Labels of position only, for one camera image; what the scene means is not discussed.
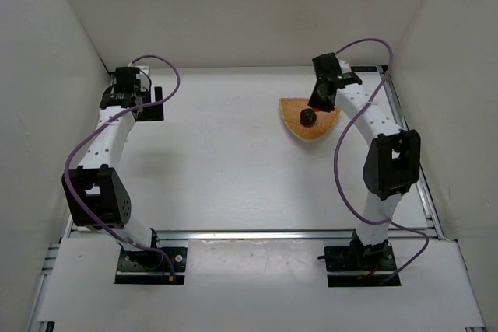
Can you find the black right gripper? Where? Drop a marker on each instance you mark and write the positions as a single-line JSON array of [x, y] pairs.
[[322, 95]]

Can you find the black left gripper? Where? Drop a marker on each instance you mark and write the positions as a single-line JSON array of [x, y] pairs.
[[152, 110]]

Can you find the dark fake fruit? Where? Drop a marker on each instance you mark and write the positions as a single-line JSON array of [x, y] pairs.
[[308, 117]]

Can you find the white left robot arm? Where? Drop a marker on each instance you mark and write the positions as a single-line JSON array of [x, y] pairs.
[[95, 179]]

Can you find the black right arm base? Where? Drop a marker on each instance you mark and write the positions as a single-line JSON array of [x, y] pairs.
[[345, 268]]

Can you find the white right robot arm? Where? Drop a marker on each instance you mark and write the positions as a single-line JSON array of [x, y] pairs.
[[391, 166]]

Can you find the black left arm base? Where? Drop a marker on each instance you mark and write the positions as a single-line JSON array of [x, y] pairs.
[[145, 268]]

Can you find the orange woven fruit basket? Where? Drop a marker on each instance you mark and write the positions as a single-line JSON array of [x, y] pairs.
[[290, 112]]

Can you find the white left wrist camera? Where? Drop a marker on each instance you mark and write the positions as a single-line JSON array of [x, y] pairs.
[[143, 71]]

